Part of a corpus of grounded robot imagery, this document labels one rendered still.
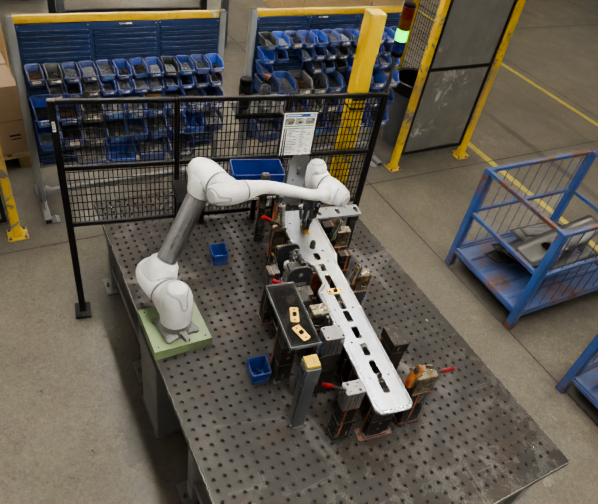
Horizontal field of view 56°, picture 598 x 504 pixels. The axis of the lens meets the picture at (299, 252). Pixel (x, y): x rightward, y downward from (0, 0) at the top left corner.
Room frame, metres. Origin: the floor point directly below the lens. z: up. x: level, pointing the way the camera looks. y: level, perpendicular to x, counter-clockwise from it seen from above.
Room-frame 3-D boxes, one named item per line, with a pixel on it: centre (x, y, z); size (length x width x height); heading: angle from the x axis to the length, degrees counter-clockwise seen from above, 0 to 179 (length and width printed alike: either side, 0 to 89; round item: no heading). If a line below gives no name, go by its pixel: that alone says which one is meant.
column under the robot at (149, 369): (1.80, 0.54, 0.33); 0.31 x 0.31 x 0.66; 35
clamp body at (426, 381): (1.59, -0.65, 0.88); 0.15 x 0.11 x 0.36; 117
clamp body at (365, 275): (2.16, -0.35, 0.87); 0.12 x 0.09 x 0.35; 117
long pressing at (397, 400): (2.01, -0.24, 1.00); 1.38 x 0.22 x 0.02; 27
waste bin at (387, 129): (5.58, -0.83, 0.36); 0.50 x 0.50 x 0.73
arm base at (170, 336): (1.79, 0.52, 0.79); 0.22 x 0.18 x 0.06; 46
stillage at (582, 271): (3.67, -1.94, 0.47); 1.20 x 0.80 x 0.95; 124
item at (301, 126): (2.98, 0.15, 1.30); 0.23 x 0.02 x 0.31; 117
